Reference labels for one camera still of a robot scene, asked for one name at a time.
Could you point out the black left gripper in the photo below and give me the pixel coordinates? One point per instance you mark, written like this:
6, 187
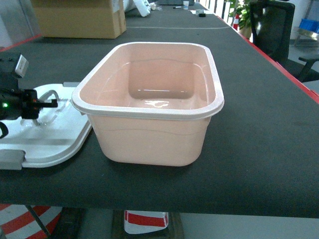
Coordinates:
14, 101

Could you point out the white box lid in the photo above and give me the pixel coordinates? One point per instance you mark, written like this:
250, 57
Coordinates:
56, 136

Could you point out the pink plastic storage box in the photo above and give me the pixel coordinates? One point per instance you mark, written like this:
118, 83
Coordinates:
151, 102

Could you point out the cardboard box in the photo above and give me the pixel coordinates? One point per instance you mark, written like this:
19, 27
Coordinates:
93, 19

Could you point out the red white cone left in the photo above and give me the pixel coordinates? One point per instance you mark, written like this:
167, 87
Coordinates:
39, 222

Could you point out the white paper cup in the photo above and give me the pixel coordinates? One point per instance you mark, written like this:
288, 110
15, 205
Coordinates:
185, 4

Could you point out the red white traffic cone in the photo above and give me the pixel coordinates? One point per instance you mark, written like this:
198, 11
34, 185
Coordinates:
235, 24

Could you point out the green potted plant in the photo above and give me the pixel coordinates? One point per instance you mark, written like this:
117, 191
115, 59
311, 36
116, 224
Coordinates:
242, 7

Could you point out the black office chair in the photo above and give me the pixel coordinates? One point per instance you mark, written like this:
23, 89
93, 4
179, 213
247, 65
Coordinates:
271, 28

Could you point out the blue bin far right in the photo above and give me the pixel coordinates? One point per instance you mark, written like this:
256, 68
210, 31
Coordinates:
310, 25

